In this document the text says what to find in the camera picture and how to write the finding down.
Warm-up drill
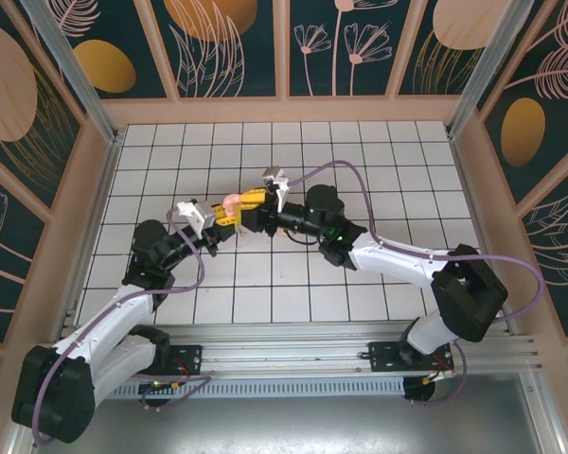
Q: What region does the right cable connector with wires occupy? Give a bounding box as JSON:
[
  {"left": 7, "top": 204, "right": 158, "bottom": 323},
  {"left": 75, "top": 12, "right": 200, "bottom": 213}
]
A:
[{"left": 420, "top": 367, "right": 456, "bottom": 385}]

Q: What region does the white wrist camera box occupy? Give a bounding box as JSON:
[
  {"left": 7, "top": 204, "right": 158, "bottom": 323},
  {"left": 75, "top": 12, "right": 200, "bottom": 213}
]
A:
[
  {"left": 261, "top": 165, "right": 291, "bottom": 213},
  {"left": 176, "top": 199, "right": 218, "bottom": 236}
]

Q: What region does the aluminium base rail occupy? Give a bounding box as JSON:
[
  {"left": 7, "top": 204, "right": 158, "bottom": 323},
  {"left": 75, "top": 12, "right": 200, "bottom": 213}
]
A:
[{"left": 61, "top": 321, "right": 544, "bottom": 380}]

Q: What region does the slotted grey cable duct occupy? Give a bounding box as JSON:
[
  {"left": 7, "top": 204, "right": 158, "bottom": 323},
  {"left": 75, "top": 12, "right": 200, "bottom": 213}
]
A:
[{"left": 108, "top": 377, "right": 407, "bottom": 399}]

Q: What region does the aluminium corner post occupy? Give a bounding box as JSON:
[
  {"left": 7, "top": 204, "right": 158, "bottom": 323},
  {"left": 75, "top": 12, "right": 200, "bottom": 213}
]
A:
[
  {"left": 21, "top": 0, "right": 125, "bottom": 146},
  {"left": 446, "top": 0, "right": 546, "bottom": 139}
]

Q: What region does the grey sheet metal panel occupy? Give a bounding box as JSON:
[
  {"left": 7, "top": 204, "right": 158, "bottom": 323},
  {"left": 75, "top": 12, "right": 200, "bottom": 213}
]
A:
[{"left": 7, "top": 373, "right": 567, "bottom": 454}]

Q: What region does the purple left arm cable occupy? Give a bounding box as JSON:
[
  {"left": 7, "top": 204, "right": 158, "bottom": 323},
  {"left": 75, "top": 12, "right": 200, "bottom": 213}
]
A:
[{"left": 31, "top": 205, "right": 214, "bottom": 446}]

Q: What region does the aluminium side rail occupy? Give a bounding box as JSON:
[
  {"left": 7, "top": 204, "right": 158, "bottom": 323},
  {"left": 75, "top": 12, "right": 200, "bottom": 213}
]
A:
[
  {"left": 56, "top": 134, "right": 124, "bottom": 344},
  {"left": 449, "top": 135, "right": 523, "bottom": 335}
]

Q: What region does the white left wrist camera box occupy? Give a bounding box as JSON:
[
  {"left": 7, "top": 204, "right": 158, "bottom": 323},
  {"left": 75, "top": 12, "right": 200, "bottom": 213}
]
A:
[{"left": 176, "top": 199, "right": 218, "bottom": 236}]

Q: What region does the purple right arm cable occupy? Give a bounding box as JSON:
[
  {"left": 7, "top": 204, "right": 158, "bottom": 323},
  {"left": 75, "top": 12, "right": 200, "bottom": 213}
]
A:
[{"left": 287, "top": 160, "right": 545, "bottom": 408}]

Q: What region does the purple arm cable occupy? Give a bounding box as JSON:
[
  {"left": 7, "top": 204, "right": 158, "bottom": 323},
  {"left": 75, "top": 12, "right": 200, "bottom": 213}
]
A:
[
  {"left": 287, "top": 160, "right": 545, "bottom": 408},
  {"left": 31, "top": 205, "right": 214, "bottom": 446}
]

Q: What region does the left controller board with wires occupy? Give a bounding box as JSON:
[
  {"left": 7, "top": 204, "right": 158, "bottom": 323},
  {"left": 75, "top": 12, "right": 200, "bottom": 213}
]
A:
[{"left": 138, "top": 376, "right": 186, "bottom": 396}]

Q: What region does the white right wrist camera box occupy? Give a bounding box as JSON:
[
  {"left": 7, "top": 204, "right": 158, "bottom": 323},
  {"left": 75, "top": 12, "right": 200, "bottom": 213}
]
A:
[{"left": 261, "top": 165, "right": 291, "bottom": 213}]

